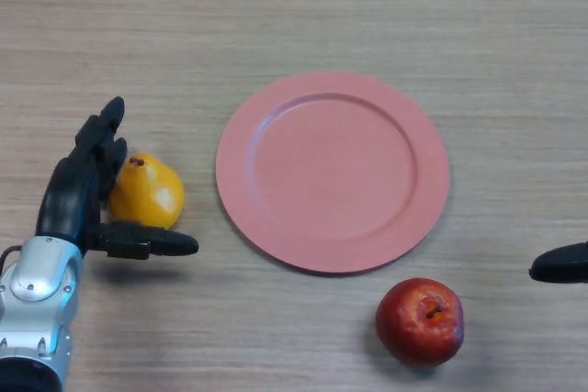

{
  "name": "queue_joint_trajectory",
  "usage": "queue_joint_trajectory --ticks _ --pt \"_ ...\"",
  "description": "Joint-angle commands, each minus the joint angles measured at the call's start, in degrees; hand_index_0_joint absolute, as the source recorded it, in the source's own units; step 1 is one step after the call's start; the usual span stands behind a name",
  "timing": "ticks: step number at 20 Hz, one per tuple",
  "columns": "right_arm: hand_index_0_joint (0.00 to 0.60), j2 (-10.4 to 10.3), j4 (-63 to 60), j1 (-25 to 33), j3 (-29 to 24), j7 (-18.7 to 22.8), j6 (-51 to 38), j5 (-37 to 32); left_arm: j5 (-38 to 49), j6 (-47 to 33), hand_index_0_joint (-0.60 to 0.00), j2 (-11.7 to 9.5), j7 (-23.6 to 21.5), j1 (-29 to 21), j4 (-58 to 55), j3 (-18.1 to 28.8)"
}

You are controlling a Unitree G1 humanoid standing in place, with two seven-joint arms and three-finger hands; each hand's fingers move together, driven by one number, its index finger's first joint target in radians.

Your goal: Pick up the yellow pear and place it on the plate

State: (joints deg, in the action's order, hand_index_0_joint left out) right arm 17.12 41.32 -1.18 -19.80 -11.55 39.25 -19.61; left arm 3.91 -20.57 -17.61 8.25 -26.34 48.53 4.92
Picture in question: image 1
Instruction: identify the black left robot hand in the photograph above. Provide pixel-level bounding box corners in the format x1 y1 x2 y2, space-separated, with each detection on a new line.
35 96 200 262

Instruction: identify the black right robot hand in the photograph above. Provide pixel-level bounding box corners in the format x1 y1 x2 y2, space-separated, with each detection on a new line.
528 241 588 285

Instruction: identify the yellow pear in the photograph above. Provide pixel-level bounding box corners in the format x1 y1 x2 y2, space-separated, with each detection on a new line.
107 152 186 230

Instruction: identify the pink round plate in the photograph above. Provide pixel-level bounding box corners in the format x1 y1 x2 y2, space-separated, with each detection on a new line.
215 70 451 278

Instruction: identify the red apple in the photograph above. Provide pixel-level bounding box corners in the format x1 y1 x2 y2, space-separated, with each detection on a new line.
375 277 465 368

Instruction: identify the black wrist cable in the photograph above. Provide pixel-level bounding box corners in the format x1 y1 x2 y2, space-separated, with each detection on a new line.
0 246 23 274

